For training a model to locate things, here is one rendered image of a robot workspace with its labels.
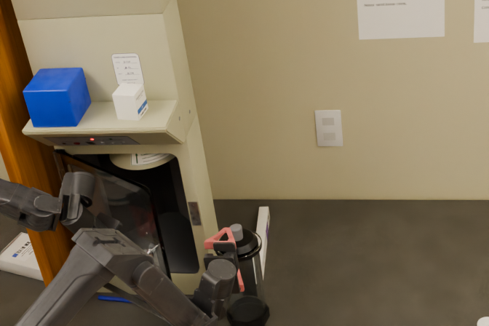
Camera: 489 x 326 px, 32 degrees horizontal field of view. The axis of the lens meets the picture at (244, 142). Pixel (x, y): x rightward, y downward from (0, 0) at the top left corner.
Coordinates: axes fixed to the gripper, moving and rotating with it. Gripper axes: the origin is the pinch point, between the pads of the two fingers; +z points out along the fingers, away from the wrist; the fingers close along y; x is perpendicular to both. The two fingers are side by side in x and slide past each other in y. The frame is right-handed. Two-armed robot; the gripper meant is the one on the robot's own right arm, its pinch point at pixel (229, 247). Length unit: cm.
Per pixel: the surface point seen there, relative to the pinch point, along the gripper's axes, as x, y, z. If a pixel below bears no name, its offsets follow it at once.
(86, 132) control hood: 26.1, 30.4, 0.9
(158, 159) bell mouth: 17.8, 13.2, 15.5
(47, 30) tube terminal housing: 34, 49, 12
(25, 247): 66, -21, 24
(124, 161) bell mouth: 25.7, 13.8, 14.4
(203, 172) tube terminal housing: 9.1, 6.5, 19.4
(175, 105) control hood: 9.0, 31.1, 9.8
